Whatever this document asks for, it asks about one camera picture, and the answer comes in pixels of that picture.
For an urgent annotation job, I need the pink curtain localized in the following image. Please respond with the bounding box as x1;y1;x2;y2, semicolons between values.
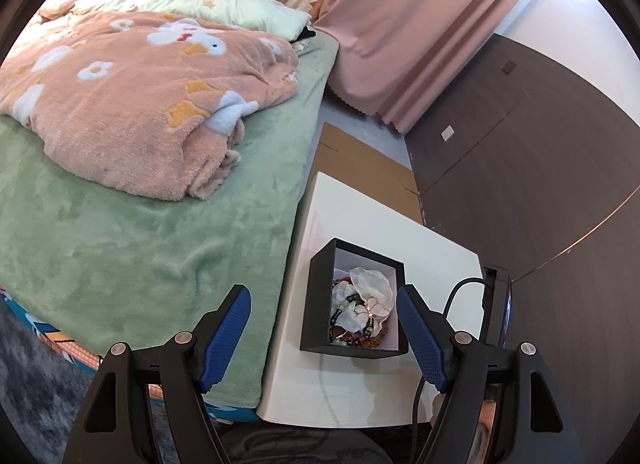
312;0;548;137

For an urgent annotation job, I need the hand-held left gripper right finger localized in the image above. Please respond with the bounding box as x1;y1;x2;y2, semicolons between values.
396;283;583;464

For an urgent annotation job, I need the brown cardboard sheet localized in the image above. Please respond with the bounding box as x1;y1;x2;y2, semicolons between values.
311;123;426;227

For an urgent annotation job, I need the grey shaggy rug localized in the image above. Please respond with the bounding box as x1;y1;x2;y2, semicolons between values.
0;294;103;464

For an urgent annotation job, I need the brown bead bracelet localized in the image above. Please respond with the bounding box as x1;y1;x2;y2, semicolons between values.
331;318;397;348

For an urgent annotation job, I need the person's right hand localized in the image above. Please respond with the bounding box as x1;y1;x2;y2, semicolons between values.
476;388;500;459

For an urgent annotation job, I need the green bead bracelet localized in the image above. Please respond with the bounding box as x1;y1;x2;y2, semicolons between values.
330;293;362;326

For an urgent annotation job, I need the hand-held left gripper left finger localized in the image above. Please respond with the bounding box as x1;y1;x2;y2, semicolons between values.
62;283;252;464

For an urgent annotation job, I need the black cable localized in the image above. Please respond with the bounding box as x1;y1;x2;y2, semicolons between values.
410;278;486;464

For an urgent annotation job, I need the green plush bed blanket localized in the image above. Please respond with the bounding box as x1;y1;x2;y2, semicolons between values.
0;34;341;407

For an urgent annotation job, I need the black jewelry box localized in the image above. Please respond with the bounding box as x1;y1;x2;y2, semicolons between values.
299;238;408;359

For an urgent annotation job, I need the white side table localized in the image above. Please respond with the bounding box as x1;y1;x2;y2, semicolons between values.
255;171;485;430

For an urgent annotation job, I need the white shell hair clip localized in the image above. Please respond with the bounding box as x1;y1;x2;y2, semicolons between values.
346;267;394;306

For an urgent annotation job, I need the pale green quilt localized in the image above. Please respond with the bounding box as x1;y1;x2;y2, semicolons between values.
30;0;312;42

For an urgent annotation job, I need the cartoon print bed sheet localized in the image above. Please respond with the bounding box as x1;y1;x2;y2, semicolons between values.
0;287;261;422

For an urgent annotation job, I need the dark brown wardrobe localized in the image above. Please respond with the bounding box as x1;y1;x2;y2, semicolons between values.
404;33;640;445

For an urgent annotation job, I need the pink floral blanket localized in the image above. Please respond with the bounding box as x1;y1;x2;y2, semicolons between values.
0;12;301;202

